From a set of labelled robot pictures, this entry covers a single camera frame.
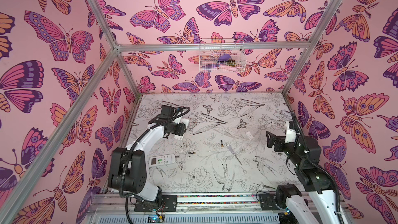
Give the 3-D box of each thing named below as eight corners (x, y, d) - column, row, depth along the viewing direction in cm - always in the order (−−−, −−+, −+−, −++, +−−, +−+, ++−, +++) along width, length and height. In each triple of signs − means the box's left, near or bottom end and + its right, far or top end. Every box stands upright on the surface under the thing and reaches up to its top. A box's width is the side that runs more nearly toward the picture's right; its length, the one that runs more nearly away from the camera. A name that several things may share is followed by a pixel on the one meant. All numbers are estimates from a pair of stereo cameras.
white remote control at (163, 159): (149, 167, 88) (148, 165, 86) (150, 157, 91) (149, 156, 89) (174, 163, 89) (174, 162, 87) (174, 155, 92) (174, 153, 90)
